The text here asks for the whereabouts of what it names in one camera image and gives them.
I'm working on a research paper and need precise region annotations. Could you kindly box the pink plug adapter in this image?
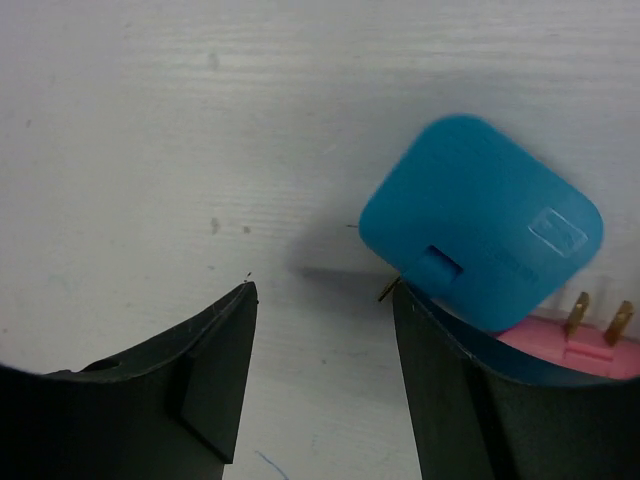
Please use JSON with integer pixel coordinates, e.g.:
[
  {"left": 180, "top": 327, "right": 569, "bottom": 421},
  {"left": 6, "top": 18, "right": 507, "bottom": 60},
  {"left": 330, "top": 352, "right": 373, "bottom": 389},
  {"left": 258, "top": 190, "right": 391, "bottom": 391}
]
[{"left": 497, "top": 292, "right": 639, "bottom": 380}]

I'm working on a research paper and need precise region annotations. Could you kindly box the blue plug adapter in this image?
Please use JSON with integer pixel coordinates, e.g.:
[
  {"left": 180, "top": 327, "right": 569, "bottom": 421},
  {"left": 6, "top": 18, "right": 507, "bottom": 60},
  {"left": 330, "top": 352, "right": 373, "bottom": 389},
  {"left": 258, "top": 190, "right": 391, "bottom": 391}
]
[{"left": 358, "top": 114, "right": 604, "bottom": 332}]

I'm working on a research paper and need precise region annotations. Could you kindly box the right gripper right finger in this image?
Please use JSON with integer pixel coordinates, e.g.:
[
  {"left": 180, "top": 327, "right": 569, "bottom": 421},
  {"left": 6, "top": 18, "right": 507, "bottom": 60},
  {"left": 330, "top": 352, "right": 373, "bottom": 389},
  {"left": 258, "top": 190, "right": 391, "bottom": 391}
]
[{"left": 392, "top": 285, "right": 639, "bottom": 479}]

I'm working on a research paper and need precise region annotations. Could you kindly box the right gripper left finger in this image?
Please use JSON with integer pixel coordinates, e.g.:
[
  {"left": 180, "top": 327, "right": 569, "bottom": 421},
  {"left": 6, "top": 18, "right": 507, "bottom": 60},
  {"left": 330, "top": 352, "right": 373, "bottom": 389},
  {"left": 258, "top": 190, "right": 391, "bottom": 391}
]
[{"left": 1, "top": 282, "right": 258, "bottom": 479}]

